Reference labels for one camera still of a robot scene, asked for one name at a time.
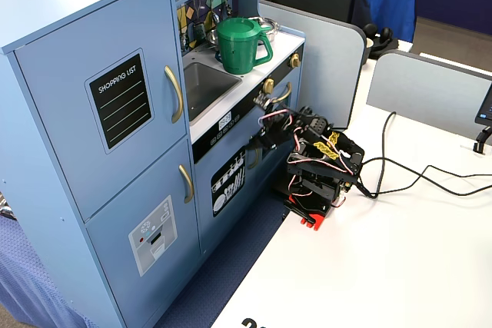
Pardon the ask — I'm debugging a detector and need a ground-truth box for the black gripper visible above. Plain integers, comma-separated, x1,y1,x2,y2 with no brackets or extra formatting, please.
246,111,299,151

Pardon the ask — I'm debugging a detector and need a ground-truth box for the long gold cabinet door handle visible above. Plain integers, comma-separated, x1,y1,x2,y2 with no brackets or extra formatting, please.
164,65,185,124

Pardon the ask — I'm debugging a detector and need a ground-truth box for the blue shopping list cabinet door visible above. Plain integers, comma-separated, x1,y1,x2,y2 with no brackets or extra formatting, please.
13,0,190,224

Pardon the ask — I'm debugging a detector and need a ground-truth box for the blue dishwasher print door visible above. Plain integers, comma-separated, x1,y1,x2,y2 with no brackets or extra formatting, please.
194,134,270,256

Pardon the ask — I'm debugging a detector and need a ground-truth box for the blue oven door with window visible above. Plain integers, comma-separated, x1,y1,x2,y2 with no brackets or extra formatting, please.
262,68,303,191

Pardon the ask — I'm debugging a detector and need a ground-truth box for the blue ice dispenser print door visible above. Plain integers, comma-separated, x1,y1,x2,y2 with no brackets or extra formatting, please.
85,137,201,328

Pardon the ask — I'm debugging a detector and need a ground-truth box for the yellow printed tape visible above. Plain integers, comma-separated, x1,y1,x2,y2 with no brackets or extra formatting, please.
313,131,342,160

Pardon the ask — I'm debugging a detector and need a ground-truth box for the grey toy sink basin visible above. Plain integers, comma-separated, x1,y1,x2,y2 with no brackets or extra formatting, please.
182,61,244,123

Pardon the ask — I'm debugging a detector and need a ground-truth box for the red table clamp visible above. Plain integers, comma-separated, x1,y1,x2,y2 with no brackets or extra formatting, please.
283,193,332,232

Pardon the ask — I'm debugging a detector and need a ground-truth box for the green plastic pitcher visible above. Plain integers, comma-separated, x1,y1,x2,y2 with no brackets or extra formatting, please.
214,16,274,75

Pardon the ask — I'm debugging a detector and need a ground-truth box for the grey desk divider panel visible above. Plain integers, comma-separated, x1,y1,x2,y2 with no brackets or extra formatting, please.
258,0,367,131
365,50,492,141

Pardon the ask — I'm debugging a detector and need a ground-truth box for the steel pot with lid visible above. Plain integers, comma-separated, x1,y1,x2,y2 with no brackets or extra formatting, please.
249,16,281,41

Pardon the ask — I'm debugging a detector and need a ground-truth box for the black headset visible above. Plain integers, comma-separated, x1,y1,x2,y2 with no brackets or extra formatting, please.
363,23,401,58

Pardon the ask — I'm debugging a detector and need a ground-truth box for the office chair with blue cover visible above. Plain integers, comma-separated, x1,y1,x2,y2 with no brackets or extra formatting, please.
351,0,418,43

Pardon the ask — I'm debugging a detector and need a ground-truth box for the blue toy kitchen body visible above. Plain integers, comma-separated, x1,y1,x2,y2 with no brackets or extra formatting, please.
0,0,307,328

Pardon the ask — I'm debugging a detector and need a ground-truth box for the black monitor stand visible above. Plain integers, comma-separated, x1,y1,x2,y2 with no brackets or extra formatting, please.
471,126,492,152

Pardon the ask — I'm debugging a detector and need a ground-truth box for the computer monitor with lit screen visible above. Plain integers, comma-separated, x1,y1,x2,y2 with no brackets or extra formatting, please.
473,81,492,128

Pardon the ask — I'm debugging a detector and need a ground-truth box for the gold oven door handle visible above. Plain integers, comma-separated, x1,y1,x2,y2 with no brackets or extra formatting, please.
271,81,293,104

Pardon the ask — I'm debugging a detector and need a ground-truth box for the gold dispenser door handle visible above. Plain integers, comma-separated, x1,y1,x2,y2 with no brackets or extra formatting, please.
178,164,194,204

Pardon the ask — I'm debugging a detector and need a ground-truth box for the black cable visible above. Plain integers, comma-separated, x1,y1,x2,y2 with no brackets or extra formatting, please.
374,164,492,199
361,157,492,197
359,111,397,199

